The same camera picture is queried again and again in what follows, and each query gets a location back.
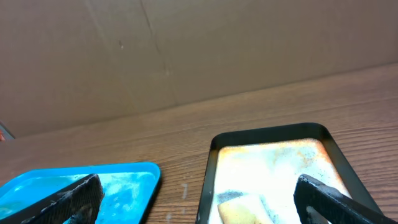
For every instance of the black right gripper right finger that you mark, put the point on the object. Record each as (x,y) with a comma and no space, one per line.
(315,200)

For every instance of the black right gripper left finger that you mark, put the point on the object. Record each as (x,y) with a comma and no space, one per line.
(79,202)

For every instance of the colourful object at wall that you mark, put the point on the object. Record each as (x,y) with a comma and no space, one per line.
(5,134)

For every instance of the teal plastic tray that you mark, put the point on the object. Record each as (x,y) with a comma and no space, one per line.
(128,189)

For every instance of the green and yellow sponge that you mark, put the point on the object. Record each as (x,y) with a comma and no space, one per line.
(247,209)

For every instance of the black tray with wet cloth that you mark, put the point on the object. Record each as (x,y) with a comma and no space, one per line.
(260,168)

